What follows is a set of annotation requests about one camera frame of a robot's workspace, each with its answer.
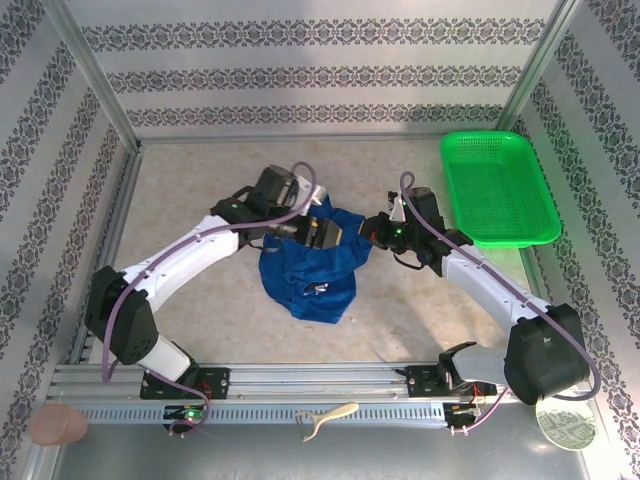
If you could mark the blue t-shirt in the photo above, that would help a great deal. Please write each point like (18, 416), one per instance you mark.
(315, 280)

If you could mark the green plastic mesh basket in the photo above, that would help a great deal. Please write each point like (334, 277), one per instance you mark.
(500, 195)

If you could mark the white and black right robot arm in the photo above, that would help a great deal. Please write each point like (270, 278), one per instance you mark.
(490, 295)

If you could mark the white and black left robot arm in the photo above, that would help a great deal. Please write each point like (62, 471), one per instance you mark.
(190, 255)

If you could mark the cream plastic peeler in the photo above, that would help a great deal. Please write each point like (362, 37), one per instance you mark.
(340, 411)

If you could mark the small circuit board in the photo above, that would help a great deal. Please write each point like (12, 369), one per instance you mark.
(462, 412)
(187, 414)

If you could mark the round green patterned plate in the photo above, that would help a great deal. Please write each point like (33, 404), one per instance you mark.
(565, 427)

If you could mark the pink translucent cup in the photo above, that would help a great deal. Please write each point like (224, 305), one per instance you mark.
(57, 425)

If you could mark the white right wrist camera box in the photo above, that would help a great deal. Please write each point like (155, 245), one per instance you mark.
(398, 210)

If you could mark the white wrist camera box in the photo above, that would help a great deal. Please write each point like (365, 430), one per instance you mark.
(317, 195)
(398, 210)

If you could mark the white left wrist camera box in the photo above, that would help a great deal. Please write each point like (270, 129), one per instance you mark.
(317, 195)

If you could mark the aluminium mounting rail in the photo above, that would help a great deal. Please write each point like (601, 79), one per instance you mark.
(310, 380)

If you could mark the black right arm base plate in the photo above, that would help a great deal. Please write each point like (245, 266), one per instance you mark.
(420, 382)

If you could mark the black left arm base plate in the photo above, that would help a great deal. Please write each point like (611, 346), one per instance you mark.
(217, 382)

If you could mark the aluminium frame post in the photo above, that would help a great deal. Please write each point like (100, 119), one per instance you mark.
(96, 75)
(532, 75)

